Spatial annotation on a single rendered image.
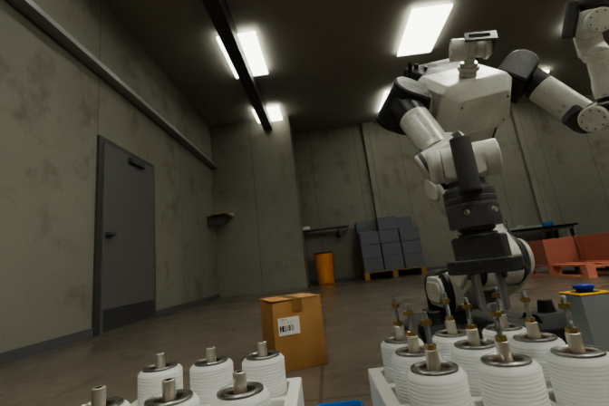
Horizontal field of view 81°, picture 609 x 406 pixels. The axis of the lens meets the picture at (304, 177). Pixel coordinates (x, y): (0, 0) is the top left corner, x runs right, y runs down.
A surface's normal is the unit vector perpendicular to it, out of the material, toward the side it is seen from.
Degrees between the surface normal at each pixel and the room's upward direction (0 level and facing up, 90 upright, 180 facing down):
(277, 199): 90
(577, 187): 90
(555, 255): 90
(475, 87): 89
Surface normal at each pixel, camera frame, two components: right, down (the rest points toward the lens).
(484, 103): 0.31, 0.47
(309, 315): 0.26, -0.26
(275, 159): -0.07, -0.23
